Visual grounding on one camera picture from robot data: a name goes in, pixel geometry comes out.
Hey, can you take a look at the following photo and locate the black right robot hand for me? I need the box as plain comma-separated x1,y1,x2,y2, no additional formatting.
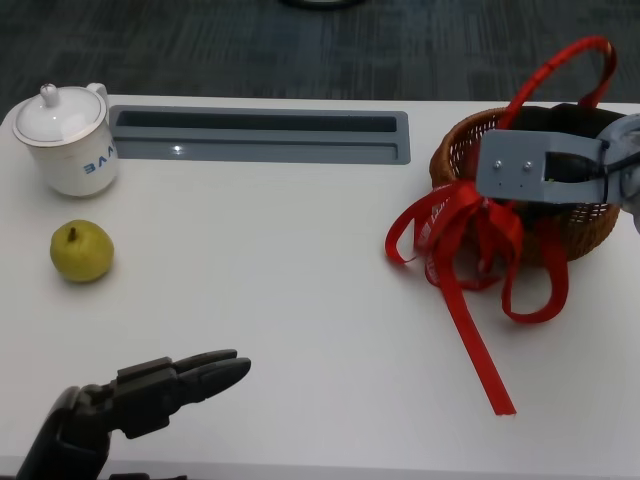
514,102,620,139

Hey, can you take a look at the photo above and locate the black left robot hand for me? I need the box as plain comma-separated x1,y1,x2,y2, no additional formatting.
17,348,253,480

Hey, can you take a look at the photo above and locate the brown wicker basket red handle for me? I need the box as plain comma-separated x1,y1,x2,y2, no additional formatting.
429,35,624,262

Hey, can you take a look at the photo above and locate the red ribbon strap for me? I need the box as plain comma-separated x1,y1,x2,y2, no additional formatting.
384,179,571,417

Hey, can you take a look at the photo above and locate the green pear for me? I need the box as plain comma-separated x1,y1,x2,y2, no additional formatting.
49,219,115,284

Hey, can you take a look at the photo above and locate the white ceramic mug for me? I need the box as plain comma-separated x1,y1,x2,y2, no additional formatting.
27,82,119,198

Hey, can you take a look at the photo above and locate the round black white base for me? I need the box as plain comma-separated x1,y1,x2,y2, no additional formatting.
279,0,366,9

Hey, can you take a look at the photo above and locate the white mug lid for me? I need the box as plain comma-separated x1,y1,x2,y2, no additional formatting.
11,82,110,147

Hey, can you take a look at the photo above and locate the gray table slot tray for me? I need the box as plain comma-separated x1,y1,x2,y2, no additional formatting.
108,104,412,166

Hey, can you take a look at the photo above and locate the gray right wrist camera mount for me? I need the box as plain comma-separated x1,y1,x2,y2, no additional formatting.
474,129,619,206

